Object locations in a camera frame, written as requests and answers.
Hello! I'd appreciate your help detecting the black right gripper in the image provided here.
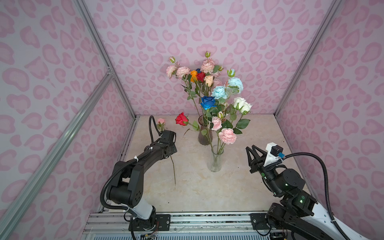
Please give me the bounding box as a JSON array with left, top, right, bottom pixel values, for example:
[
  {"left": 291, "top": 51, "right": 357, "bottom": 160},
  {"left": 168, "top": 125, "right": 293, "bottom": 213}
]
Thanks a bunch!
[{"left": 245, "top": 145, "right": 285, "bottom": 197}]

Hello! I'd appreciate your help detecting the small pink rosebud stem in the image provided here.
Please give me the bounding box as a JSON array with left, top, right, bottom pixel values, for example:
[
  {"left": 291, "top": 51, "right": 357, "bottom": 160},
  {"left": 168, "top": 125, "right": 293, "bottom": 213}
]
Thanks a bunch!
[{"left": 156, "top": 118, "right": 176, "bottom": 186}]

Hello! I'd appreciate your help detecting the pink ribbed glass vase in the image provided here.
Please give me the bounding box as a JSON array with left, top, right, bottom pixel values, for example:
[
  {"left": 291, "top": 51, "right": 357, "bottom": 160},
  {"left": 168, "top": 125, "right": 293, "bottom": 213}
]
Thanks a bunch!
[{"left": 198, "top": 116, "right": 213, "bottom": 146}]

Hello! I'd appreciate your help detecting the clear frosted glass vase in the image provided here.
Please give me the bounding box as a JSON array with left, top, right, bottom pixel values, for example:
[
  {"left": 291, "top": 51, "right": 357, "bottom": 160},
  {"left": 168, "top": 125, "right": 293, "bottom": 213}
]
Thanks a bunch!
[{"left": 207, "top": 145, "right": 224, "bottom": 173}]

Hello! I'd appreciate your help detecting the white artificial rose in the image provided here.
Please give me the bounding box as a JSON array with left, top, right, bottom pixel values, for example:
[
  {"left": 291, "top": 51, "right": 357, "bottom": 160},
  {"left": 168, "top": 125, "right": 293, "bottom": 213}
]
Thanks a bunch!
[{"left": 225, "top": 97, "right": 252, "bottom": 135}]

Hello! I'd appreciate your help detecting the orange artificial rose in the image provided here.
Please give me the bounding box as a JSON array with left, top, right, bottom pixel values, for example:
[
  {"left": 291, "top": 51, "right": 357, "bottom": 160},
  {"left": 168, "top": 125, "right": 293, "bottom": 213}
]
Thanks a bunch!
[{"left": 190, "top": 70, "right": 200, "bottom": 90}]

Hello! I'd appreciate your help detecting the small red artificial rose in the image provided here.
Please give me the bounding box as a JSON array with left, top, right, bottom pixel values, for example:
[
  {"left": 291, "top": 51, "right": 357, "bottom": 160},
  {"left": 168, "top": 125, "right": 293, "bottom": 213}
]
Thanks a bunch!
[{"left": 197, "top": 72, "right": 206, "bottom": 91}]

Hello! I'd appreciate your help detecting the peach artificial rose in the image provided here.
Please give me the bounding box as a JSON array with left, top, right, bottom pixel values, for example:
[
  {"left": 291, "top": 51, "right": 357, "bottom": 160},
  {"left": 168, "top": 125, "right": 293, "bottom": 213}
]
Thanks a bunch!
[{"left": 204, "top": 75, "right": 215, "bottom": 90}]

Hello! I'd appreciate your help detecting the light blue carnation spray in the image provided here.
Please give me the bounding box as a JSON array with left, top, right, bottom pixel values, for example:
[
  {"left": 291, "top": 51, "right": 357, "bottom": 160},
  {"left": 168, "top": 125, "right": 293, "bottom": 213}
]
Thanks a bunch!
[{"left": 211, "top": 69, "right": 245, "bottom": 119}]

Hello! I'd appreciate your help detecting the pink rosebud spray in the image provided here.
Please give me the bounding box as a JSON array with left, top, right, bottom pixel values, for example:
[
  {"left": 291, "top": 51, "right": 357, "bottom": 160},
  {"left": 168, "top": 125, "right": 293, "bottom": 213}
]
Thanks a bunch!
[{"left": 200, "top": 52, "right": 215, "bottom": 76}]

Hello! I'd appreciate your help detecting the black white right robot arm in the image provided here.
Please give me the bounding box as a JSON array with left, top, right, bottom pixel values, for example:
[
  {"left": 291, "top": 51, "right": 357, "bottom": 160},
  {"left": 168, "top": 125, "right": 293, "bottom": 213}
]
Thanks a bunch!
[{"left": 246, "top": 143, "right": 364, "bottom": 240}]

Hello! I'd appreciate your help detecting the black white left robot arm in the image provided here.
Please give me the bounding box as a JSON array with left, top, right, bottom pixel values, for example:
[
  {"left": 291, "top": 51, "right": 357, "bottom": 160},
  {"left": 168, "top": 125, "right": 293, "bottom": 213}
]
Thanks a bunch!
[{"left": 100, "top": 130, "right": 177, "bottom": 231}]

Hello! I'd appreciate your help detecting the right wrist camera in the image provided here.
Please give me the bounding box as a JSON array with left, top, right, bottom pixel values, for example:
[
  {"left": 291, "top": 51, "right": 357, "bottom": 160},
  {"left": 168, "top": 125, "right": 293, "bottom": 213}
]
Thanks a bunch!
[{"left": 264, "top": 143, "right": 285, "bottom": 167}]

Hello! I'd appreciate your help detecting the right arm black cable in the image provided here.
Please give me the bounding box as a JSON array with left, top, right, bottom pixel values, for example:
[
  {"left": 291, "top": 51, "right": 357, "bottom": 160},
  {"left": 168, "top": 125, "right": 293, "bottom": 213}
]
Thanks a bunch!
[{"left": 263, "top": 152, "right": 350, "bottom": 240}]

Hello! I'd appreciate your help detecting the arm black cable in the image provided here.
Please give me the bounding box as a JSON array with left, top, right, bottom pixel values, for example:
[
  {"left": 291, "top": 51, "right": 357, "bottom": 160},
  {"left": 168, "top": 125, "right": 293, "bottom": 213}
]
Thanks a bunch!
[
  {"left": 263, "top": 152, "right": 350, "bottom": 240},
  {"left": 99, "top": 115, "right": 163, "bottom": 211}
]

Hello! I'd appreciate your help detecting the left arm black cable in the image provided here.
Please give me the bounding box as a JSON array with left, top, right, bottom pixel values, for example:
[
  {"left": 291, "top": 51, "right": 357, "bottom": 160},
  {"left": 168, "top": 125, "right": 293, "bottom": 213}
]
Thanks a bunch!
[{"left": 99, "top": 115, "right": 163, "bottom": 211}]

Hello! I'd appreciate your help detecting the aluminium frame left post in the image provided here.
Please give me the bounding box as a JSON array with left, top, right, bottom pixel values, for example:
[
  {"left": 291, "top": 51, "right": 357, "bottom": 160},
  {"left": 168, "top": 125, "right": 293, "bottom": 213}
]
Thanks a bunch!
[{"left": 73, "top": 0, "right": 137, "bottom": 120}]

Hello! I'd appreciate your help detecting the aluminium frame post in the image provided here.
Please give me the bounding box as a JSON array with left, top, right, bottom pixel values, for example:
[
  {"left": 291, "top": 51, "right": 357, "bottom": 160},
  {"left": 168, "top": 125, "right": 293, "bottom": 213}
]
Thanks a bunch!
[
  {"left": 73, "top": 0, "right": 137, "bottom": 120},
  {"left": 274, "top": 0, "right": 345, "bottom": 118}
]

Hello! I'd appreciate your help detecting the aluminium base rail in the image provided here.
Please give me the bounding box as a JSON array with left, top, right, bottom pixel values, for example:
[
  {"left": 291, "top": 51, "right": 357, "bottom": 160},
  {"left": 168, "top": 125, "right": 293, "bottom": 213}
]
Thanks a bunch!
[{"left": 80, "top": 209, "right": 346, "bottom": 240}]

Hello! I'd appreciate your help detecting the aluminium frame right post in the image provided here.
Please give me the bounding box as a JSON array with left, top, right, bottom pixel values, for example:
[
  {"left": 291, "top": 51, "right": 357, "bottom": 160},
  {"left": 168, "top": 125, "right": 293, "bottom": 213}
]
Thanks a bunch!
[{"left": 274, "top": 0, "right": 345, "bottom": 118}]

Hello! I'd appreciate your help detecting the aluminium frame left diagonal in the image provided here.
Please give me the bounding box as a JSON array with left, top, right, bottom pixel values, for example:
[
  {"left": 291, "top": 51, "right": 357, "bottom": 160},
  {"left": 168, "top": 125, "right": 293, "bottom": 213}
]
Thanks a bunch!
[{"left": 1, "top": 73, "right": 113, "bottom": 240}]

